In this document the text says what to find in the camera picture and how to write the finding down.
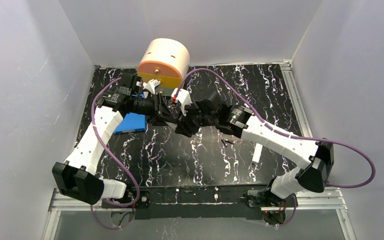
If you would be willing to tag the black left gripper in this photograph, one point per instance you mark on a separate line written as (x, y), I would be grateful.
(158, 107)

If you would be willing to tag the cream round drawer cabinet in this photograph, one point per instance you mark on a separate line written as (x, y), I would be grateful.
(167, 61)

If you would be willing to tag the blue folded booklet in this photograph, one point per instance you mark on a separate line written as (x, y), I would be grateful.
(132, 122)

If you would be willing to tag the white rectangular bar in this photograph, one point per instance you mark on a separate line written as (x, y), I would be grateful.
(257, 153)

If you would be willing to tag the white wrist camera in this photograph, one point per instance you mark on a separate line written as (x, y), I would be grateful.
(181, 96)
(149, 88)

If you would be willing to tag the aluminium frame rail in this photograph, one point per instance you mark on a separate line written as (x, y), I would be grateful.
(331, 198)

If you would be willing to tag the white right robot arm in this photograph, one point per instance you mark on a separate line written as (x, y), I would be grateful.
(313, 159)

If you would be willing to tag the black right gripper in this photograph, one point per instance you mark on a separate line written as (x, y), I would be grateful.
(185, 120)

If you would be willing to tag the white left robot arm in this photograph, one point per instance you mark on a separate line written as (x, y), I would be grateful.
(76, 176)

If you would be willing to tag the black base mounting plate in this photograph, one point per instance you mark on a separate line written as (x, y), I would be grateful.
(249, 201)

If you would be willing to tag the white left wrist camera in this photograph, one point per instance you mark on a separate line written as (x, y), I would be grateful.
(149, 88)

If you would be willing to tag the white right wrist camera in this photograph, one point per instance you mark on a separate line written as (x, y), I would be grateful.
(181, 96)

